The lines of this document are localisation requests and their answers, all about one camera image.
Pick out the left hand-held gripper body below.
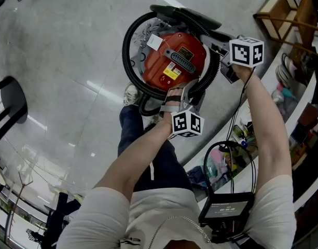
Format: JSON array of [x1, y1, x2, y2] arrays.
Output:
[[171, 101, 202, 137]]

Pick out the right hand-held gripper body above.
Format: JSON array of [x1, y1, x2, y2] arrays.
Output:
[[219, 36, 265, 85]]

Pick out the black vacuum hose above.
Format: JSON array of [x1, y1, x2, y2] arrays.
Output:
[[121, 8, 222, 117]]

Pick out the person's right forearm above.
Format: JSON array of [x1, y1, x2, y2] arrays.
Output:
[[235, 74, 294, 192]]

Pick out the person's left forearm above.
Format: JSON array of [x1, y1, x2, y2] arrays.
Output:
[[93, 118, 174, 202]]

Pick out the red teal vacuum cleaner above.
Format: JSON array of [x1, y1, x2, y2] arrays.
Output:
[[130, 4, 239, 93]]

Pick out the person's left hand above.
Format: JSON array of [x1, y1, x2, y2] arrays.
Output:
[[158, 86, 184, 121]]

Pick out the person's right hand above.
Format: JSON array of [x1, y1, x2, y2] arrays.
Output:
[[232, 63, 255, 85]]

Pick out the white metal shelving rack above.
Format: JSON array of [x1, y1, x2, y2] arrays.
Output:
[[183, 43, 318, 246]]

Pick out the person's navy trousers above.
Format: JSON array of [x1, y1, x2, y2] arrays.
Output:
[[117, 105, 193, 193]]

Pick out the pink plastic bag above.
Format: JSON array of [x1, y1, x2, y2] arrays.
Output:
[[209, 148, 229, 178]]

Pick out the person's left white shoe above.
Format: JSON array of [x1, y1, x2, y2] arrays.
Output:
[[123, 83, 140, 107]]

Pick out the blue cloth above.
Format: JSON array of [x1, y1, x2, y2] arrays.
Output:
[[187, 166, 209, 189]]

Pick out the wooden chair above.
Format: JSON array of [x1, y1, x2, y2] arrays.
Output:
[[253, 0, 318, 60]]

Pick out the black screen device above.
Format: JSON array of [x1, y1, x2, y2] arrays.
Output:
[[198, 192, 255, 225]]

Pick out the person's white shirt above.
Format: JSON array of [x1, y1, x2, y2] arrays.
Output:
[[56, 175, 297, 249]]

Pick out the round beige table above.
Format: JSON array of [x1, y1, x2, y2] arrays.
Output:
[[0, 75, 29, 150]]

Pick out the brown metal stand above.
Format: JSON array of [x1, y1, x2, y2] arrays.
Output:
[[4, 171, 34, 243]]

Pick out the right hand-held gripper black cable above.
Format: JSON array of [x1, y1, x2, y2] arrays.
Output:
[[203, 73, 257, 195]]

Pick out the white power cord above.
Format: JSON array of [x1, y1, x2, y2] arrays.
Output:
[[132, 18, 173, 49]]

